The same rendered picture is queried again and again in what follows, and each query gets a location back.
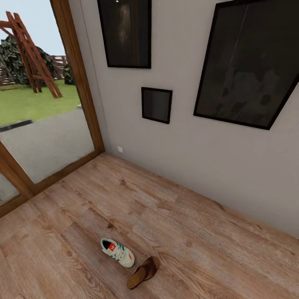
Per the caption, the sandal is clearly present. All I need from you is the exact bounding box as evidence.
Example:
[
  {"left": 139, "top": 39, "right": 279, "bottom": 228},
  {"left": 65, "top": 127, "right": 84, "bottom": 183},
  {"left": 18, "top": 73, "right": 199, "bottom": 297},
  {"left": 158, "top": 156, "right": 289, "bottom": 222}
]
[{"left": 127, "top": 256, "right": 159, "bottom": 289}]

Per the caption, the gym shoe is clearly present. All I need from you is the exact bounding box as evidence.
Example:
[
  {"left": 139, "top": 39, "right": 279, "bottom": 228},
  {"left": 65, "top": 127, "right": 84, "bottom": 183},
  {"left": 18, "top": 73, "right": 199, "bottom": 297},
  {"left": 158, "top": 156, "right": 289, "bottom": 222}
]
[{"left": 100, "top": 238, "right": 135, "bottom": 268}]

